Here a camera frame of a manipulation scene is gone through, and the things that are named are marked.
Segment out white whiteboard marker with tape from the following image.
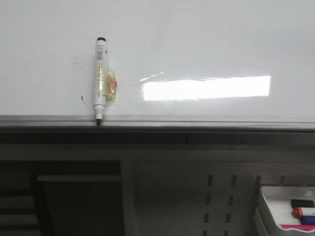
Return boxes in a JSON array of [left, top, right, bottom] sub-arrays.
[[94, 37, 118, 126]]

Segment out white whiteboard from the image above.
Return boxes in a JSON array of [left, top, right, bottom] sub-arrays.
[[0, 0, 315, 130]]

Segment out white slotted pegboard panel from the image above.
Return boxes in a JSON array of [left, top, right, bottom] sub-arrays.
[[134, 161, 315, 236]]

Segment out dark panel with white top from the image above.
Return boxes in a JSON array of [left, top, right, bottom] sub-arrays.
[[37, 175, 125, 236]]

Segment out white plastic marker tray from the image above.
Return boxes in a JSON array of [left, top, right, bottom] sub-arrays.
[[254, 186, 315, 236]]

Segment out black marker in tray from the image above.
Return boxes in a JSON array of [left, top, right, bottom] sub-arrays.
[[291, 199, 315, 208]]

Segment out red capped marker in tray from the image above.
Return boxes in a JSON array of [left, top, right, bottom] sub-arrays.
[[292, 207, 315, 219]]

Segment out blue capped marker in tray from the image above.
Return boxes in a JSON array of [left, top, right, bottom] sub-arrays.
[[300, 215, 315, 225]]

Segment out pink eraser in tray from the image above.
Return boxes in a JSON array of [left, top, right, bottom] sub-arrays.
[[280, 224, 315, 232]]

